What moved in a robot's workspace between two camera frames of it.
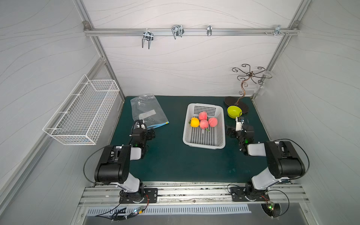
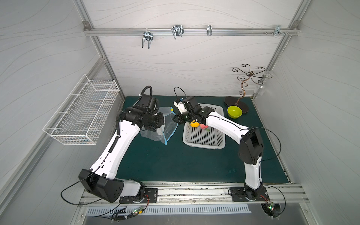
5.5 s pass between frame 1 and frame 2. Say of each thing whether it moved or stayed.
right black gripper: moved
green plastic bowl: stayed
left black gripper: moved
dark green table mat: stayed
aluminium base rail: stayed
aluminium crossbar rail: stayed
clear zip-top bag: moved
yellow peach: stayed
